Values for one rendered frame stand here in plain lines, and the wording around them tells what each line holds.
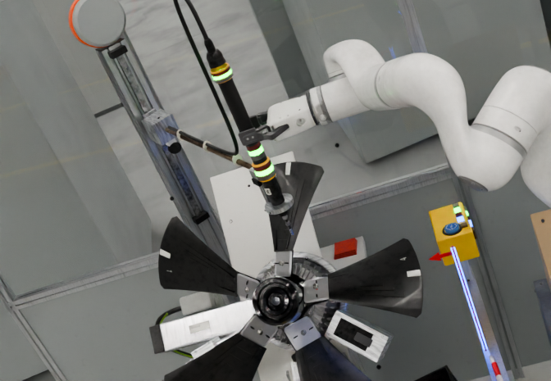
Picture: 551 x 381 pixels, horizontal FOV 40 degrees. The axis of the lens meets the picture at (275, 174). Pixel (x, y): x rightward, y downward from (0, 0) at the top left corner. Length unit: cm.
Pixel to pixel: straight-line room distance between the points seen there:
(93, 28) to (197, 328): 89
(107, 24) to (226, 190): 59
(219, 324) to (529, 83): 114
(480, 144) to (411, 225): 145
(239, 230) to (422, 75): 107
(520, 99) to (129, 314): 200
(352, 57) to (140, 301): 163
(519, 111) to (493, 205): 143
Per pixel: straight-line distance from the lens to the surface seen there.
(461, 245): 214
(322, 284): 192
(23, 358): 436
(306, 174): 190
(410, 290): 186
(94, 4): 224
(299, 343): 190
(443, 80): 126
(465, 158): 124
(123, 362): 311
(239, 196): 221
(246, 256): 219
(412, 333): 296
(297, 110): 163
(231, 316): 208
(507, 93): 128
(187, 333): 212
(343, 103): 161
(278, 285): 187
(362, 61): 152
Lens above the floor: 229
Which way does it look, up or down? 26 degrees down
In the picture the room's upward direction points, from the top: 23 degrees counter-clockwise
